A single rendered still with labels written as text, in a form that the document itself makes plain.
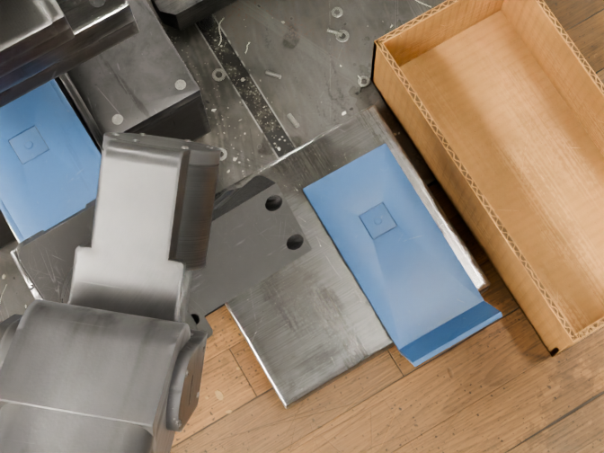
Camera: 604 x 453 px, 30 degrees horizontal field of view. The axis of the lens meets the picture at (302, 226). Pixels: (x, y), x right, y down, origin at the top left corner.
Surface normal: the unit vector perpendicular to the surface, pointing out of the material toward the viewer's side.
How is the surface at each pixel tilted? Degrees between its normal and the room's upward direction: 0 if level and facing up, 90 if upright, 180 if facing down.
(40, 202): 3
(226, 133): 0
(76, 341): 26
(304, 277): 0
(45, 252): 32
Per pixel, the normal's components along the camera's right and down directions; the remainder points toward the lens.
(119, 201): -0.08, 0.13
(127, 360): 0.05, -0.65
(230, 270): 0.29, 0.18
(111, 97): -0.02, -0.25
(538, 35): -0.86, 0.50
